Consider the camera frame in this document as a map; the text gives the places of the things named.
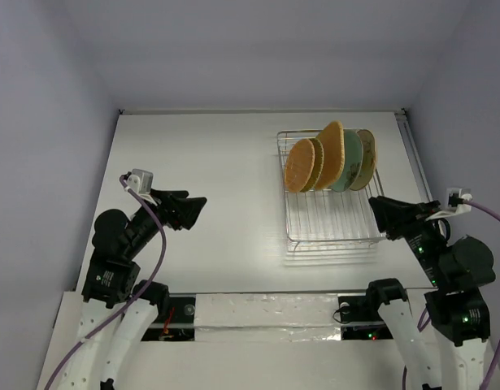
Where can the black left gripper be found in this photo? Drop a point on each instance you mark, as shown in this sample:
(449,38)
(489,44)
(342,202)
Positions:
(178,210)

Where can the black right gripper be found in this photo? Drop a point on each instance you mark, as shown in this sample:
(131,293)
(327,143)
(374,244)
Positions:
(406,219)

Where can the green rimmed woven plate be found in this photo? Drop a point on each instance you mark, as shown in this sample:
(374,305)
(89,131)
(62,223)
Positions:
(318,165)

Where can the large orange woven plate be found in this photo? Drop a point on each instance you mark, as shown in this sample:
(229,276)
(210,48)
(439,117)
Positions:
(332,140)

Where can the small orange woven plate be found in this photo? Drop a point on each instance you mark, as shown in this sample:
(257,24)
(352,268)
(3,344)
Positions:
(299,165)

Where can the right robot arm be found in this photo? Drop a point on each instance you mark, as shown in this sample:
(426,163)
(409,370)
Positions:
(456,309)

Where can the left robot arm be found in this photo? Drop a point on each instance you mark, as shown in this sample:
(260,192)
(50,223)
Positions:
(118,307)

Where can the beige floral ceramic plate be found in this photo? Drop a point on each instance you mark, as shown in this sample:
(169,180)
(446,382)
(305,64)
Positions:
(369,160)

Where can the teal floral ceramic plate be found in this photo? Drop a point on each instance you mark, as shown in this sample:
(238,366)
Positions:
(353,162)

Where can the white foam block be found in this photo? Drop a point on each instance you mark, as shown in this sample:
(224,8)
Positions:
(266,317)

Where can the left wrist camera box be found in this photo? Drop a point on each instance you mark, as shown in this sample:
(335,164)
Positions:
(140,181)

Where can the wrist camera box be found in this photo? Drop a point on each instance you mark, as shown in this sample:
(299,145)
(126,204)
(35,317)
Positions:
(456,204)
(140,181)

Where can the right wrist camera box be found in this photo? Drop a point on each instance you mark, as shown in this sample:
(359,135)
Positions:
(456,204)

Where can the metal wire dish rack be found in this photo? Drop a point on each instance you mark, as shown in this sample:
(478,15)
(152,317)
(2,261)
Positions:
(325,219)

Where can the aluminium rail right side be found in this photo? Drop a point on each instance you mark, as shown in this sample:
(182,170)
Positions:
(413,155)

